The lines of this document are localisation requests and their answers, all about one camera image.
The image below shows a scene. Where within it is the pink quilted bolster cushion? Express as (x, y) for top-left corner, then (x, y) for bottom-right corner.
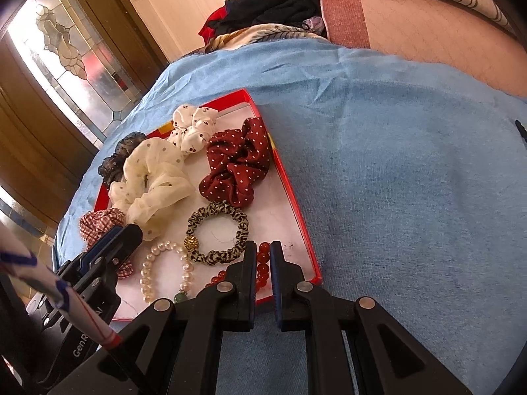
(321, 0), (526, 96)

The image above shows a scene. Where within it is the red white plaid scrunchie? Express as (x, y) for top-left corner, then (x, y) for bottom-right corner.
(79, 208), (125, 274)

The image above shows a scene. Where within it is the cream sheer dotted scrunchie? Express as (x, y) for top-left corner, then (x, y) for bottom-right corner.
(108, 137), (195, 242)

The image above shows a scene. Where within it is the white blue striped sleeve forearm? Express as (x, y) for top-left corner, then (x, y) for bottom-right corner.
(1, 224), (122, 351)

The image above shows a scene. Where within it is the patterned beige scarf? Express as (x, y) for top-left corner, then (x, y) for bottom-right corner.
(197, 23), (326, 54)

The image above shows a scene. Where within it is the white pearl bead bracelet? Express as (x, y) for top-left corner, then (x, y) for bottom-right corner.
(139, 240), (196, 305)

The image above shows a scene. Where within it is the red bordered white tray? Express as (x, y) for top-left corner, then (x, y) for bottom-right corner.
(94, 89), (321, 322)

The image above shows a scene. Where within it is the black and red clothes pile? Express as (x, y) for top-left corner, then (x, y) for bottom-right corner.
(198, 0), (321, 44)

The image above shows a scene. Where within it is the black sheer beaded scrunchie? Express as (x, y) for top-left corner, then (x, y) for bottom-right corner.
(97, 132), (147, 187)

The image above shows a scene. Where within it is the stained glass door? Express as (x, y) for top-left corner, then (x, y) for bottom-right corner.
(6, 0), (157, 147)

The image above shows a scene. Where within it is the leopard print hair tie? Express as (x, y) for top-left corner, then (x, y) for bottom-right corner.
(182, 200), (250, 267)

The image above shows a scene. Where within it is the white cherry print scrunchie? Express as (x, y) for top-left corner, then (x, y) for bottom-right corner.
(168, 103), (218, 156)

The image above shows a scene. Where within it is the dark red polka-dot scrunchie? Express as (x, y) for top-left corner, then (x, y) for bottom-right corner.
(198, 118), (271, 209)

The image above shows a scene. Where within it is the red bead bracelet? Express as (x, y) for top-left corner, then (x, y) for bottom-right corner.
(204, 241), (273, 294)

